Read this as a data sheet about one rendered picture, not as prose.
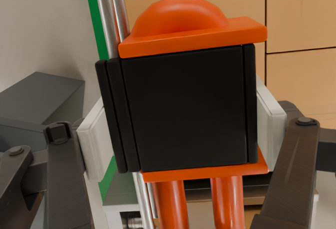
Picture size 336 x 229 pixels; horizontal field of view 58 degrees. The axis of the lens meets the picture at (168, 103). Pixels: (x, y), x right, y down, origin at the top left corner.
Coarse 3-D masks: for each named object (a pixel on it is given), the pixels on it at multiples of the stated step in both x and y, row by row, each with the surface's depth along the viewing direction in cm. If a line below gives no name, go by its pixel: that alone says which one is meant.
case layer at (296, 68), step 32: (128, 0) 83; (224, 0) 82; (256, 0) 81; (288, 0) 81; (320, 0) 80; (288, 32) 84; (320, 32) 83; (256, 64) 87; (288, 64) 87; (320, 64) 86; (288, 96) 90; (320, 96) 90
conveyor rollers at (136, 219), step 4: (128, 216) 113; (132, 216) 113; (136, 216) 112; (140, 216) 112; (128, 220) 112; (132, 220) 112; (136, 220) 111; (140, 220) 111; (128, 224) 111; (132, 224) 111; (136, 224) 111; (140, 224) 111
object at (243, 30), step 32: (192, 32) 15; (224, 32) 15; (256, 32) 14; (128, 64) 15; (160, 64) 15; (192, 64) 15; (224, 64) 15; (128, 96) 16; (160, 96) 16; (192, 96) 16; (224, 96) 16; (160, 128) 17; (192, 128) 17; (224, 128) 16; (256, 128) 16; (160, 160) 17; (192, 160) 17; (224, 160) 17; (256, 160) 17
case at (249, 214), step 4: (256, 204) 104; (260, 204) 103; (244, 208) 103; (248, 208) 102; (252, 208) 102; (256, 208) 102; (260, 208) 102; (244, 212) 101; (248, 212) 101; (252, 212) 100; (256, 212) 100; (244, 216) 99; (248, 216) 99; (252, 216) 99; (156, 220) 103; (244, 220) 98; (248, 220) 97; (156, 224) 101; (244, 224) 96; (248, 224) 96; (248, 228) 94
